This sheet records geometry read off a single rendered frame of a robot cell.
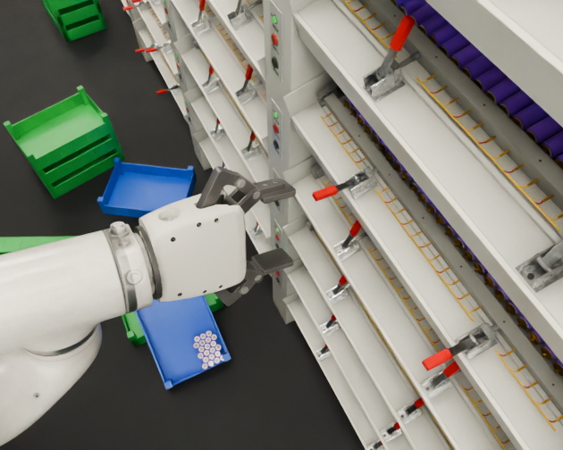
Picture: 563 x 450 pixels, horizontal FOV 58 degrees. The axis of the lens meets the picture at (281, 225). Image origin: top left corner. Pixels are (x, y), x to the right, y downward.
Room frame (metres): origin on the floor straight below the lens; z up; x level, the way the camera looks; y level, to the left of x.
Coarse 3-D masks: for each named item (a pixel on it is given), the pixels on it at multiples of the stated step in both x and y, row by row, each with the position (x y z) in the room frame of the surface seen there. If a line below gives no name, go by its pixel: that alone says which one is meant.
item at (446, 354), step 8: (472, 336) 0.21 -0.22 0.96; (464, 344) 0.20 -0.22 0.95; (472, 344) 0.20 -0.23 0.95; (440, 352) 0.19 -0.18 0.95; (448, 352) 0.19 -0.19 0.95; (456, 352) 0.19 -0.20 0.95; (424, 360) 0.18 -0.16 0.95; (432, 360) 0.18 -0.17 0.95; (440, 360) 0.18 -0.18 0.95; (448, 360) 0.18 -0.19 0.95; (432, 368) 0.17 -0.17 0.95
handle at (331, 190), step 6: (354, 180) 0.45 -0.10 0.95; (330, 186) 0.43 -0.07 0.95; (336, 186) 0.43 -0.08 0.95; (342, 186) 0.43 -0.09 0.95; (348, 186) 0.44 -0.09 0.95; (318, 192) 0.42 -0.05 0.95; (324, 192) 0.42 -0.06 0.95; (330, 192) 0.42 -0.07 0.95; (336, 192) 0.42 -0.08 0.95; (318, 198) 0.41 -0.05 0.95
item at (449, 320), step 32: (288, 96) 0.59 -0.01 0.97; (320, 96) 0.60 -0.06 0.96; (320, 128) 0.57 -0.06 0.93; (320, 160) 0.51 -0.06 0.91; (352, 160) 0.50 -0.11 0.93; (384, 192) 0.43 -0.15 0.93; (384, 224) 0.38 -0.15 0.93; (448, 224) 0.37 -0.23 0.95; (384, 256) 0.35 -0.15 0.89; (416, 256) 0.33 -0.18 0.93; (416, 288) 0.29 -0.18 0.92; (448, 288) 0.28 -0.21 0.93; (448, 320) 0.24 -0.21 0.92; (480, 320) 0.24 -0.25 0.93; (480, 384) 0.16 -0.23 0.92; (512, 384) 0.16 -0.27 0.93; (512, 416) 0.13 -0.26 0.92; (544, 448) 0.09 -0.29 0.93
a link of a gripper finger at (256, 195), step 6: (234, 192) 0.31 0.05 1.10; (240, 192) 0.31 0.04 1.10; (252, 192) 0.30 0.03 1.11; (258, 192) 0.30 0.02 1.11; (228, 198) 0.31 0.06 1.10; (234, 198) 0.31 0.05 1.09; (240, 198) 0.31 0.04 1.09; (246, 198) 0.30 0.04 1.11; (252, 198) 0.30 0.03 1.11; (258, 198) 0.30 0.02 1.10; (228, 204) 0.30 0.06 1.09; (234, 204) 0.29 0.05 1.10; (240, 204) 0.29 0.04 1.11; (246, 204) 0.29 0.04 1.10; (252, 204) 0.29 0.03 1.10; (246, 210) 0.29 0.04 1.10
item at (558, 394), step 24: (336, 96) 0.60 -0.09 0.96; (360, 144) 0.50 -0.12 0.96; (360, 168) 0.47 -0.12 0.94; (384, 168) 0.46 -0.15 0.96; (408, 192) 0.41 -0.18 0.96; (432, 240) 0.34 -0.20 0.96; (432, 264) 0.31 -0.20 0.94; (456, 264) 0.30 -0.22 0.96; (480, 288) 0.27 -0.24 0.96; (504, 312) 0.24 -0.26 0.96; (504, 336) 0.21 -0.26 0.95; (528, 360) 0.18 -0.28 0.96; (552, 384) 0.15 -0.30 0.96
